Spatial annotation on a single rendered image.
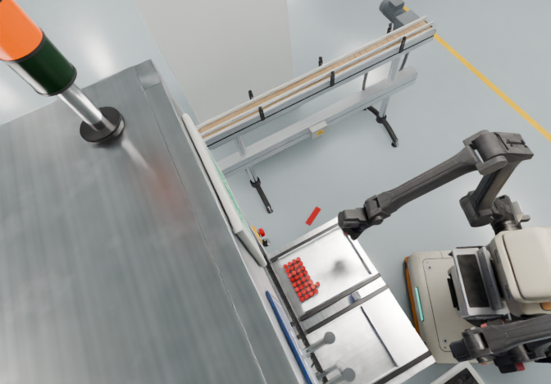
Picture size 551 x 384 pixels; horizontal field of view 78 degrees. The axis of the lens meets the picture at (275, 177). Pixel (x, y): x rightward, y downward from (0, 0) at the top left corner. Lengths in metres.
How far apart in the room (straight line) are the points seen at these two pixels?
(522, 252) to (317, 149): 1.91
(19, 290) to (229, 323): 0.25
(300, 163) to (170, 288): 2.47
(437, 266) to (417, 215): 0.51
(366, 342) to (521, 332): 0.65
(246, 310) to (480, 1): 4.11
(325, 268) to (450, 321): 0.94
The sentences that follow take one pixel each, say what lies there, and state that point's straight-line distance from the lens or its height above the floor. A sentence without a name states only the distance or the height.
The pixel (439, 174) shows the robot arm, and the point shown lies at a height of 1.54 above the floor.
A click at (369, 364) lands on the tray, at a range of 1.59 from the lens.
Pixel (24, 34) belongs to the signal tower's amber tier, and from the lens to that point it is 0.43.
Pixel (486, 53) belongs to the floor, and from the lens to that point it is 3.78.
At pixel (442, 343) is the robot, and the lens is 2.28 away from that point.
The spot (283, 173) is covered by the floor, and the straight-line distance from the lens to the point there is 2.79.
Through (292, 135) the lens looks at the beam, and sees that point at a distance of 2.31.
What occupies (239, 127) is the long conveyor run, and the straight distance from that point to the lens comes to 1.95.
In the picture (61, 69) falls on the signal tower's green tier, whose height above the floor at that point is 2.22.
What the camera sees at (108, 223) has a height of 2.10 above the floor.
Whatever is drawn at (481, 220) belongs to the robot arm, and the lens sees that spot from 1.39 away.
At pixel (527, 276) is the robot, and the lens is 1.29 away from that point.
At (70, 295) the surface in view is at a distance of 0.46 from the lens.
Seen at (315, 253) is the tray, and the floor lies 0.88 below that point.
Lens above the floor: 2.47
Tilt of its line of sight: 63 degrees down
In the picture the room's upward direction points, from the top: 16 degrees counter-clockwise
